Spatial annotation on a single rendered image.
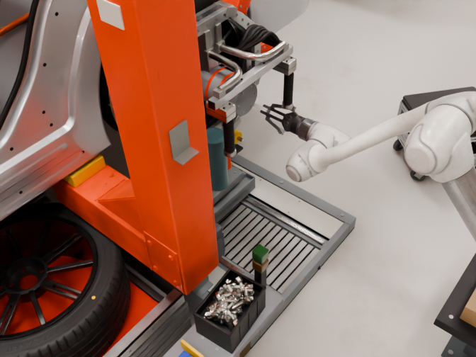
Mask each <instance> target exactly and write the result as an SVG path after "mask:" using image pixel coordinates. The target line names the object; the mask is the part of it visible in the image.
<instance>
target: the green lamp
mask: <svg viewBox="0 0 476 357"><path fill-rule="evenodd" d="M268 254H269V250H268V249H267V248H266V247H264V246H263V245H261V244H259V245H258V246H257V247H256V248H255V249H254V250H253V251H252V259H254V260H255V261H258V262H259V263H260V264H262V263H263V262H264V261H265V260H266V259H267V258H268Z"/></svg>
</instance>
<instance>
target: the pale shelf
mask: <svg viewBox="0 0 476 357"><path fill-rule="evenodd" d="M243 275H245V276H246V277H248V278H250V279H252V280H254V279H253V278H252V277H251V276H249V275H247V274H246V273H243ZM282 304H283V298H282V297H281V296H279V295H278V294H276V293H275V292H273V291H272V290H270V289H269V288H266V307H265V308H264V309H263V311H262V313H261V314H260V315H259V317H258V318H257V319H256V321H255V322H254V324H253V325H252V326H251V328H250V330H249V331H248V332H247V333H246V335H245V336H244V338H243V339H242V341H241V342H240V343H239V345H238V346H237V347H236V349H235V350H234V352H233V353H232V354H231V353H230V352H228V351H226V350H224V349H223V348H221V347H220V346H218V345H217V344H215V343H213V342H211V341H210V340H209V339H206V338H205V337H204V336H202V335H200V334H199V333H198V332H197V331H196V324H194V325H193V326H192V327H191V328H190V329H189V330H188V331H187V332H186V333H185V334H184V335H183V336H182V337H181V338H180V339H179V340H178V341H177V342H176V343H175V344H174V345H173V346H172V347H171V348H170V349H169V350H168V351H167V352H166V354H165V355H164V356H163V357H178V356H179V355H180V354H181V353H182V352H183V351H185V352H187V351H186V350H185V349H183V348H182V347H181V340H182V339H183V340H184V341H185V342H187V343H188V344H189V345H191V346H192V347H193V348H194V349H195V350H197V351H198V352H199V353H201V354H202V355H203V356H205V357H237V356H238V355H239V354H240V353H241V352H242V350H243V349H244V348H245V347H246V345H247V344H248V343H249V342H250V341H251V340H252V339H253V338H254V337H255V335H256V334H257V333H258V332H259V330H260V329H261V328H262V327H263V326H264V325H265V323H267V321H268V320H269V319H270V318H271V317H272V316H273V314H274V313H275V312H276V311H277V310H278V308H279V307H280V306H281V305H282ZM187 353H188V352H187ZM188 354H189V355H190V353H188ZM192 357H193V356H192Z"/></svg>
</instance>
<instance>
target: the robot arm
mask: <svg viewBox="0 0 476 357"><path fill-rule="evenodd" d="M254 107H256V108H258V109H260V110H261V111H260V113H263V114H264V115H266V118H265V120H266V121H267V122H269V123H270V124H271V125H272V126H273V127H274V128H275V129H277V131H278V133H279V134H281V135H283V133H284V132H291V133H293V134H295V135H297V136H298V137H299V138H300V139H301V140H304V141H306V143H304V144H303V145H301V146H300V147H299V148H298V149H297V150H296V151H295V152H294V153H293V154H292V155H291V156H290V158H289V160H288V162H287V164H286V173H287V175H288V176H289V177H290V178H291V179H292V180H293V181H297V182H303V181H306V180H308V179H310V178H311V177H314V176H316V175H317V174H320V173H322V172H324V171H326V170H327V169H328V167H329V165H331V164H334V163H337V162H340V161H342V160H344V159H346V158H349V157H351V156H353V155H355V154H358V153H359V152H362V151H364V150H366V149H368V148H370V147H373V146H375V145H377V144H380V143H381V142H384V141H385V140H388V139H390V138H393V137H396V136H398V135H401V134H404V133H408V132H410V134H409V136H408V137H407V141H406V142H405V146H404V159H405V161H406V163H407V165H408V166H409V167H410V168H411V169H412V170H413V171H415V172H417V173H418V174H422V175H425V176H430V177H431V178H432V179H433V180H435V181H437V182H439V183H441V185H442V186H443V188H444V189H445V191H446V193H447V194H448V197H449V198H450V200H451V201H452V203H453V204H454V206H455V209H456V210H457V211H458V213H459V215H460V216H461V218H462V220H463V222H464V223H465V225H466V227H467V228H468V230H469V232H470V234H471V235H472V237H473V239H474V240H475V242H476V169H475V167H474V166H473V165H474V159H475V158H474V154H473V152H472V145H471V140H470V136H471V134H472V133H473V132H474V131H476V91H465V92H460V93H455V94H451V95H447V96H443V97H441V98H438V99H436V100H433V101H430V102H428V103H425V104H424V105H422V106H419V107H418V108H415V109H413V110H410V111H408V112H406V113H403V114H401V115H398V116H395V117H393V118H390V119H389V120H386V121H385V122H382V123H380V124H378V125H376V126H375V127H372V128H371V129H369V130H366V131H365V132H362V133H361V134H359V135H357V136H355V137H353V138H350V137H349V136H348V135H347V134H346V133H345V132H343V131H341V130H340V129H338V128H336V127H334V126H331V125H328V124H323V123H320V122H318V121H316V120H311V119H309V118H304V117H302V116H300V115H298V114H297V113H296V112H295V109H296V107H295V106H293V107H292V108H291V109H286V110H290V111H292V112H291V113H286V114H285V113H282V112H280V111H279V110H276V109H274V108H281V109H284V108H283V107H282V105H280V104H275V103H272V106H267V105H265V104H263V106H260V105H259V104H257V103H255V104H254ZM271 111H273V112H274V113H277V114H279V115H281V116H283V119H280V118H277V117H276V116H274V115H271V114H270V112H271ZM270 118H273V119H275V120H277V121H279V122H281V123H282V126H283V128H284V129H283V128H280V127H278V126H277V125H276V124H275V123H274V122H273V121H272V120H271V119H270Z"/></svg>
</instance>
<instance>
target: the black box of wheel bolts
mask: <svg viewBox="0 0 476 357"><path fill-rule="evenodd" d="M265 307H266V287H265V286H263V285H262V284H260V283H257V282H256V281H255V280H252V279H250V278H248V277H246V276H245V275H243V274H241V273H239V272H237V271H236V270H234V269H232V268H229V269H228V270H227V272H226V273H225V274H224V276H223V277H221V279H220V280H219V281H218V282H217V284H216V285H215V287H214V288H213V289H212V290H211V291H210V292H209V293H208V295H207V296H206V297H205V299H204V300H203V301H202V302H201V303H200V304H199V306H198V307H197V308H196V310H195V311H194V312H193V315H194V320H195V327H196V331H197V332H198V333H199V334H200V335H202V336H204V337H205V338H206V339H209V340H210V341H211V342H213V343H215V344H217V345H218V346H220V347H221V348H223V349H224V350H226V351H228V352H230V353H231V354H232V353H233V352H234V350H235V349H236V347H237V346H238V345H239V343H240V342H241V341H242V339H243V338H244V336H245V335H246V334H247V332H248V331H249V330H250V328H251V326H252V325H253V324H254V322H255V321H256V319H257V318H258V317H259V315H260V314H261V313H262V311H263V310H264V308H265Z"/></svg>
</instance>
